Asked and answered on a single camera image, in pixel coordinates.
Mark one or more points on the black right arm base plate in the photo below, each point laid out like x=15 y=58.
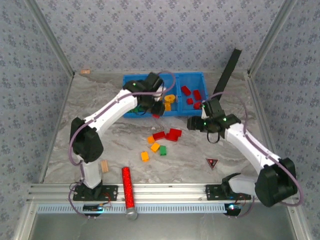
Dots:
x=212 y=192

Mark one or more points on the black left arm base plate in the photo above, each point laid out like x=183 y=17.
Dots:
x=110 y=193

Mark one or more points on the red glitter tube silver cap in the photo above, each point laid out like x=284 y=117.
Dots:
x=127 y=185

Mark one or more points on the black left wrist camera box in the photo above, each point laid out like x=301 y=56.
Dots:
x=155 y=80

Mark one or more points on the black folded chessboard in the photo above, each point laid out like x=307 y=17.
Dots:
x=228 y=70

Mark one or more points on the grey metal shelf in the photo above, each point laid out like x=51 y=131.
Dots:
x=175 y=227

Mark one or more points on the small flat wooden piece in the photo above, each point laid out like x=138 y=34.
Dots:
x=85 y=71

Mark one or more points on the small circuit board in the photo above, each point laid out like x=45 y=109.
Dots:
x=232 y=208
x=96 y=207

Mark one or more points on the blue three-compartment plastic bin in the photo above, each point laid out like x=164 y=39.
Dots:
x=190 y=80

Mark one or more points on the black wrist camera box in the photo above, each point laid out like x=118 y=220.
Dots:
x=211 y=107
x=155 y=80

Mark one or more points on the aluminium cross rail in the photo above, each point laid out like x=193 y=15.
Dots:
x=162 y=191

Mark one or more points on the aluminium corner post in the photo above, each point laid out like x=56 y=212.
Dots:
x=53 y=37
x=270 y=37

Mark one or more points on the aluminium side rail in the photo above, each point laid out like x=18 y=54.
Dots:
x=58 y=125
x=255 y=100

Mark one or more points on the small wooden slatted block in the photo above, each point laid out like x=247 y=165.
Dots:
x=105 y=166

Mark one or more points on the long red lego brick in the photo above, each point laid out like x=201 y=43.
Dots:
x=185 y=90

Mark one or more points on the red L-shaped lego piece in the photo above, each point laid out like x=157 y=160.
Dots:
x=174 y=135

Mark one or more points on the red triangular toy sign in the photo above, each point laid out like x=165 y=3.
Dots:
x=212 y=163

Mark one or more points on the green lego brick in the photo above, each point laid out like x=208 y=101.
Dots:
x=163 y=150
x=137 y=110

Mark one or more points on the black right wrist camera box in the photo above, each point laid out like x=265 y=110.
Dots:
x=211 y=107

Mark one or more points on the yellow round lego piece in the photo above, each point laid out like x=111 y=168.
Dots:
x=170 y=98

